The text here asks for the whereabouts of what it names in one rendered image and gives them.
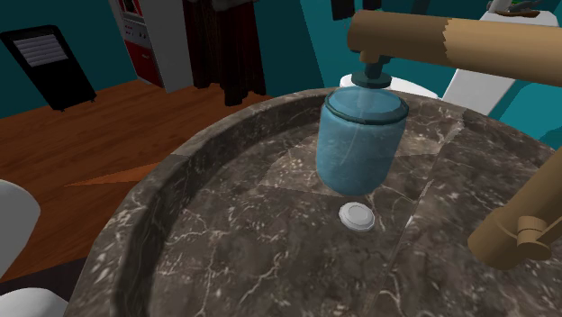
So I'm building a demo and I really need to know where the blue soap dispenser bottle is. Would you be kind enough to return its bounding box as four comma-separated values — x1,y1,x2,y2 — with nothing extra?
315,54,411,198

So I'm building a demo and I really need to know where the white round drain plug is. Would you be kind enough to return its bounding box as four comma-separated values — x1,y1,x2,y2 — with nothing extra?
338,202,376,233

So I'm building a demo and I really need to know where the dark marble sink basin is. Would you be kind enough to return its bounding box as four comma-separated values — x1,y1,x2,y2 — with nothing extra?
63,88,562,317

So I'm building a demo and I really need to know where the dark red curtain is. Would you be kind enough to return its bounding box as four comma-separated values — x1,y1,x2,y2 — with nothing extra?
181,0,268,108

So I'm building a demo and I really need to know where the red and white cabinet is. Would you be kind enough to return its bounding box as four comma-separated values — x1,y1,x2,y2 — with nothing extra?
108,0,195,95

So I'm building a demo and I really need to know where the black panel heater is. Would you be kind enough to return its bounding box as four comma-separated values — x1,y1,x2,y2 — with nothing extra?
0,24,98,113

